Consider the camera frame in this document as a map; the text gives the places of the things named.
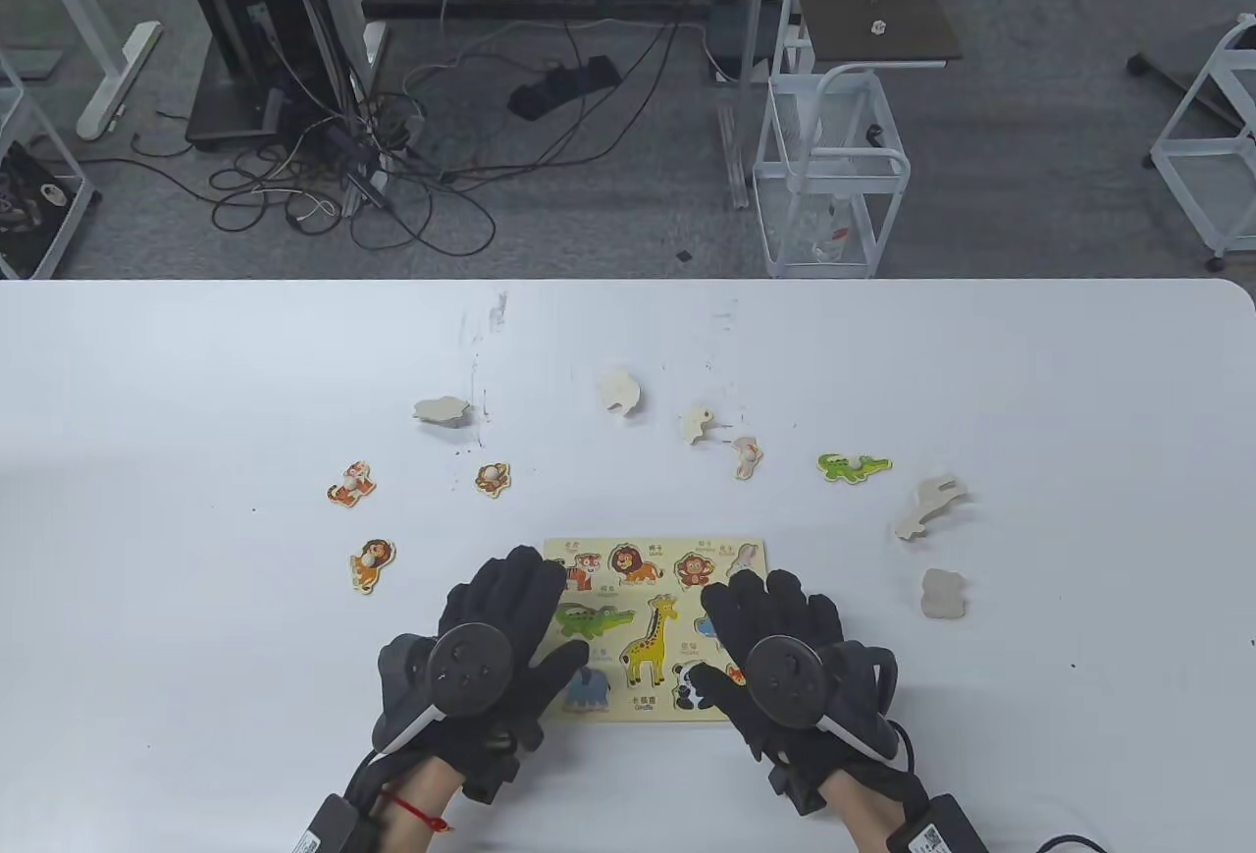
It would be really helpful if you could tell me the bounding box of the person's right hand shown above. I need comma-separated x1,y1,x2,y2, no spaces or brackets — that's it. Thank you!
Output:
672,568,919,785

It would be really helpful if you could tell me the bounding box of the person's left hand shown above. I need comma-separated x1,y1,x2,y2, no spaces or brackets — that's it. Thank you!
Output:
378,546,590,800

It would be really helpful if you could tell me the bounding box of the lion puzzle piece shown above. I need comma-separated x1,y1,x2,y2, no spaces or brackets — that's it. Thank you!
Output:
349,539,397,596

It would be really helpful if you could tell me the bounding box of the wooden animal puzzle frame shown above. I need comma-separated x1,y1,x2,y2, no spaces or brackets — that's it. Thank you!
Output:
543,537,776,723

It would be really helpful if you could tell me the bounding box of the green crocodile puzzle piece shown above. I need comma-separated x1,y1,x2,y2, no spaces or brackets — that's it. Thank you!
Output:
817,452,894,485

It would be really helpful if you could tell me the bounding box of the panda puzzle piece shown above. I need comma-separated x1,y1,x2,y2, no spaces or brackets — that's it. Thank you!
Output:
920,568,968,621

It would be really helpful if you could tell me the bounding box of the giraffe puzzle piece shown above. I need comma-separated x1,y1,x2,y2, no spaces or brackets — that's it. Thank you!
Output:
893,475,968,543

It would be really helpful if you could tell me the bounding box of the tiger puzzle piece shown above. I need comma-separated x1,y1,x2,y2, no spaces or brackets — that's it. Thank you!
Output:
326,460,377,507

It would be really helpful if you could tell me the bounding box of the black forearm box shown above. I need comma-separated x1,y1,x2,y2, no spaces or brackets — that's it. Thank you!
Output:
294,794,379,853
883,794,992,853

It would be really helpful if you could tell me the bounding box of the person's right forearm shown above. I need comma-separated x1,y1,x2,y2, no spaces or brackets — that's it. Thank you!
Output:
824,763,933,853

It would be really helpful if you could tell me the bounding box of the person's left forearm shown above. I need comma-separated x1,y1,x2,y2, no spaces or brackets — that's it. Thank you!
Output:
368,757,462,853

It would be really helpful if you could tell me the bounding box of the black grey hand controller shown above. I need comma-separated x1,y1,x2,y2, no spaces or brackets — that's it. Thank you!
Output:
741,635,900,762
376,624,515,758

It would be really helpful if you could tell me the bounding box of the clear spray bottle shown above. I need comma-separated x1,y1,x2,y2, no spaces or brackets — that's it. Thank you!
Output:
812,195,853,265

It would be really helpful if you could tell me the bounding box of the white power strip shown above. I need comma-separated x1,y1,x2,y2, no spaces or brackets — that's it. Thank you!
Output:
339,161,393,218

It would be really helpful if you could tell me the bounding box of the white metal trolley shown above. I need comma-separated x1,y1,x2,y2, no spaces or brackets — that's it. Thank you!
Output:
1146,13,1256,271
0,48,96,282
752,0,912,281

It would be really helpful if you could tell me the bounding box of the black power strip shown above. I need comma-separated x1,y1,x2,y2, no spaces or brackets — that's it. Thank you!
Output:
506,54,622,122

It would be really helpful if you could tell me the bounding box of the dark patterned bag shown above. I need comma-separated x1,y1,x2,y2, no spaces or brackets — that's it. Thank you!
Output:
0,141,79,280

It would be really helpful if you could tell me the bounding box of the black chair leg with caster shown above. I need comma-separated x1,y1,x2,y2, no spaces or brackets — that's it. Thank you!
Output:
1126,48,1239,130

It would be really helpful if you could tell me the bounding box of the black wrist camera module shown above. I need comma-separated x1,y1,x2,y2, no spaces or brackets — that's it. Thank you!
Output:
459,745,523,803
768,757,827,817

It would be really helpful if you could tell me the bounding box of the red string bracelet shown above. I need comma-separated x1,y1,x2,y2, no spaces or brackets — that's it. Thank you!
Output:
378,789,454,834

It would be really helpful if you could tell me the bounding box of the tangle of black cables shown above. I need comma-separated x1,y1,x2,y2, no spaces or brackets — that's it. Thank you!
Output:
128,58,499,258

